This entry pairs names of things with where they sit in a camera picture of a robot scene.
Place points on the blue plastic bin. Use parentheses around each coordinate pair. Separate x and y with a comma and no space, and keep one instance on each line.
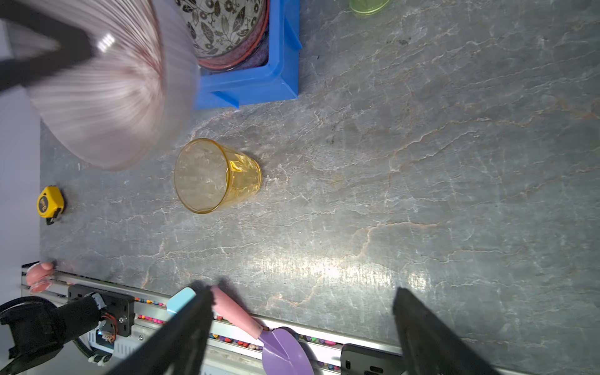
(275,81)

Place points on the pink striped bowl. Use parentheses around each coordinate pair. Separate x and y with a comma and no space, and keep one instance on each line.
(136,92)

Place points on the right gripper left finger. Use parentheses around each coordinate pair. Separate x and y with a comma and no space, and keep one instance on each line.
(179,346)

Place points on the light blue toy shovel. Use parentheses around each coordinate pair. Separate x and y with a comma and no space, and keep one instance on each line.
(178,301)

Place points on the purple toy shovel pink handle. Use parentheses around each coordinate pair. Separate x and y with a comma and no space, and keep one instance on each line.
(281,354)

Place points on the green glass cup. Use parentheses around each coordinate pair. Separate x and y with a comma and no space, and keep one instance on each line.
(367,7)

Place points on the yellow glass cup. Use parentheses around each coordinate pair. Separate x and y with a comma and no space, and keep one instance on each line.
(208,176)

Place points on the yellow tape measure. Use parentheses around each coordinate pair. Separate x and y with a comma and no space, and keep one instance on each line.
(50,204)

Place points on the red patterned bowl underneath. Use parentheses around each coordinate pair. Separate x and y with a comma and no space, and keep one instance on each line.
(236,57)

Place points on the green leaf bowl bottom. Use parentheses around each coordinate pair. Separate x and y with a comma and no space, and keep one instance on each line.
(217,27)

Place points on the pink object at base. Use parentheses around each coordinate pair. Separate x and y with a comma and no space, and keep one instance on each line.
(40,277)

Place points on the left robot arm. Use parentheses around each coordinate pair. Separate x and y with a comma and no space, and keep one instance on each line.
(39,328)

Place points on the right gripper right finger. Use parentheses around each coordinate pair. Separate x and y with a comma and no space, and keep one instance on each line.
(428,345)

